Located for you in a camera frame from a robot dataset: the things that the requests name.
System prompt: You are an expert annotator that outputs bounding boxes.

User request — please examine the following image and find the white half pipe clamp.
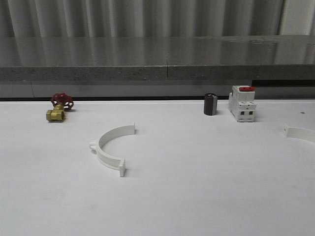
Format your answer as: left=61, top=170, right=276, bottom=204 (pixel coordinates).
left=283, top=124, right=315, bottom=143
left=89, top=122, right=135, bottom=177

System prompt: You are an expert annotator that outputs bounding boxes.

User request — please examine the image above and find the grey stone counter ledge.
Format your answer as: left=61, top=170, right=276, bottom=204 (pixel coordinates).
left=0, top=35, right=315, bottom=100

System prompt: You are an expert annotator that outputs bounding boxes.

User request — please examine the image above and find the brass valve red handwheel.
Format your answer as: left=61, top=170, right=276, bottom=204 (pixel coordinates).
left=46, top=93, right=74, bottom=122

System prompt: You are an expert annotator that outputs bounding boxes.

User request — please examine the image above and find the grey pleated curtain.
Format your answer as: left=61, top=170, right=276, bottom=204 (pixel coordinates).
left=0, top=0, right=315, bottom=39

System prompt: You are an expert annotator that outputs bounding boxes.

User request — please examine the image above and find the white circuit breaker red switch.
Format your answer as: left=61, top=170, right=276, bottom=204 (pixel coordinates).
left=228, top=86, right=256, bottom=122

